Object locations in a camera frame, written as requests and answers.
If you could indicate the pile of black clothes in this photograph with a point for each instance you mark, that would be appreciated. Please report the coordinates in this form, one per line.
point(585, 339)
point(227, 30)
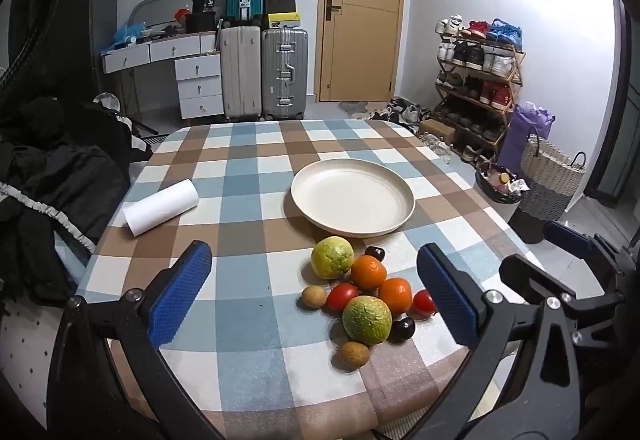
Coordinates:
point(55, 180)

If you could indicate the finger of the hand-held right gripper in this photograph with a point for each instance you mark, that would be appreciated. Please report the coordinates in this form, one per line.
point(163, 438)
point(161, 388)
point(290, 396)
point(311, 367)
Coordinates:
point(565, 236)
point(530, 272)

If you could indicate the brown cardboard box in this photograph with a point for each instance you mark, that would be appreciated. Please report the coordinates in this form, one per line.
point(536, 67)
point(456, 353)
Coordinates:
point(437, 131)

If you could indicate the trash bin with black liner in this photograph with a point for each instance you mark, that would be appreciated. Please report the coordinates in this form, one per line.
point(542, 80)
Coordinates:
point(500, 202)

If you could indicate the wooden shoe rack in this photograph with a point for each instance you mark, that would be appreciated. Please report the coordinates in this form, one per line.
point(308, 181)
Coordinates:
point(515, 85)

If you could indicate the orange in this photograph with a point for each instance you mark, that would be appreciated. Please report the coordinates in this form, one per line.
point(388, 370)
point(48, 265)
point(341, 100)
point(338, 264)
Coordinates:
point(368, 271)
point(396, 296)

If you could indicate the blue plastic bag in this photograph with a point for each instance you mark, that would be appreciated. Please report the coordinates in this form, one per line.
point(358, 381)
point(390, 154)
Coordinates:
point(130, 31)

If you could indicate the small brown fruit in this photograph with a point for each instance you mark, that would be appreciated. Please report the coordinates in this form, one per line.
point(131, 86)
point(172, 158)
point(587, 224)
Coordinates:
point(313, 296)
point(352, 355)

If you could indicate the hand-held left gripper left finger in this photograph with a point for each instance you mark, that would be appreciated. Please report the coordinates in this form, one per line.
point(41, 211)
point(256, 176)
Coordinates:
point(180, 290)

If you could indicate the cream round plate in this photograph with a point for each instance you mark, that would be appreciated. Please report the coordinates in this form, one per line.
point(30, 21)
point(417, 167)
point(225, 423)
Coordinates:
point(350, 195)

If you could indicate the grey arched mirror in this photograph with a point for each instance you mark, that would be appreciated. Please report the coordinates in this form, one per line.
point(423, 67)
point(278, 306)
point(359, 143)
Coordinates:
point(160, 0)

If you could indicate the white dotted cloth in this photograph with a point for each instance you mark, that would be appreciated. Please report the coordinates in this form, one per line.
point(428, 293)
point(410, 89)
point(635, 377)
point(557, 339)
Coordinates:
point(25, 360)

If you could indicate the small black box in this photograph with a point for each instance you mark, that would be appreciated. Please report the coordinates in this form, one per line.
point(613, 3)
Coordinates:
point(204, 2)

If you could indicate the dark purple plum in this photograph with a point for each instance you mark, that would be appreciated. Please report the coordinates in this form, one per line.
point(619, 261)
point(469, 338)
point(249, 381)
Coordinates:
point(375, 253)
point(402, 329)

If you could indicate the red tomato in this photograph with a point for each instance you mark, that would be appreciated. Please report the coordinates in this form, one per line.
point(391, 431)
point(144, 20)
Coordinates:
point(342, 296)
point(424, 302)

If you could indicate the beige suitcase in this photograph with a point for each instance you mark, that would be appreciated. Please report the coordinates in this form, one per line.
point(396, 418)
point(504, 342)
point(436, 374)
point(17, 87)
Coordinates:
point(241, 70)

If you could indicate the white desk with drawers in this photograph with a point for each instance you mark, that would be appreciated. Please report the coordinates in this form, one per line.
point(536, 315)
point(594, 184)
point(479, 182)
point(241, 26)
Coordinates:
point(197, 80)

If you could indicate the dark grey cabinet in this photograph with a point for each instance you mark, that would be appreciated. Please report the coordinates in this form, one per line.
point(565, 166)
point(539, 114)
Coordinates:
point(85, 35)

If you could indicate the grey doormat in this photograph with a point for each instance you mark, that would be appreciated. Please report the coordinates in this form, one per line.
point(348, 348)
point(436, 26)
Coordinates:
point(352, 106)

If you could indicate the clear plastic bottles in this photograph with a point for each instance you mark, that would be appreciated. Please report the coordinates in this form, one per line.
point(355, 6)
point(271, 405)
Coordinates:
point(436, 147)

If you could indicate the purple bag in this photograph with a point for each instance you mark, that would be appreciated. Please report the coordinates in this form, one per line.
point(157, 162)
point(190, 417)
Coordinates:
point(520, 135)

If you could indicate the woven laundry basket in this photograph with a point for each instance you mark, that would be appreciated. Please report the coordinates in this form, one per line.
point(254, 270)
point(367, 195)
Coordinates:
point(547, 185)

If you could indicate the silver suitcase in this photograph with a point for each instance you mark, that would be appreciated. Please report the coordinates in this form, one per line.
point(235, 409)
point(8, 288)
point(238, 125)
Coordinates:
point(284, 70)

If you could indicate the scattered sneakers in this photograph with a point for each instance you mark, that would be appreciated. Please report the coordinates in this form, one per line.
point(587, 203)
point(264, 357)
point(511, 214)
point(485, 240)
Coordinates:
point(400, 110)

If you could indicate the green guava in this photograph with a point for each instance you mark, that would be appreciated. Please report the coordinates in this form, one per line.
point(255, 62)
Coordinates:
point(366, 324)

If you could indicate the shoe rack with shoes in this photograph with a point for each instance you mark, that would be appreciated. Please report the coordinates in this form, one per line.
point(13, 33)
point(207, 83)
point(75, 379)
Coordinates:
point(475, 55)

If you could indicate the wooden door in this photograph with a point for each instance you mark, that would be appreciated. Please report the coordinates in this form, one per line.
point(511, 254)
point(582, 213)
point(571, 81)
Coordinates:
point(360, 45)

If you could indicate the white paper towel roll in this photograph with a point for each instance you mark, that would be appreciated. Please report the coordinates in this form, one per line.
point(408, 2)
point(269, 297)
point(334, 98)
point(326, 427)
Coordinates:
point(160, 207)

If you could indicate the checkered tablecloth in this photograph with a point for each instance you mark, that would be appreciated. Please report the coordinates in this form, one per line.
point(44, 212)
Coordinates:
point(240, 200)

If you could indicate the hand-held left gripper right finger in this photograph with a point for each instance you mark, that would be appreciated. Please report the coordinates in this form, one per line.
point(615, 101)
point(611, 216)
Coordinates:
point(450, 297)

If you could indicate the stack of shoe boxes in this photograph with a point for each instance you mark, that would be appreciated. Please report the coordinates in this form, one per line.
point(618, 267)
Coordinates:
point(281, 2)

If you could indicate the yellow-green guava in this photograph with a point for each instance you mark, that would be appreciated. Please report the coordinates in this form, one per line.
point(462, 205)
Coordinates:
point(331, 257)

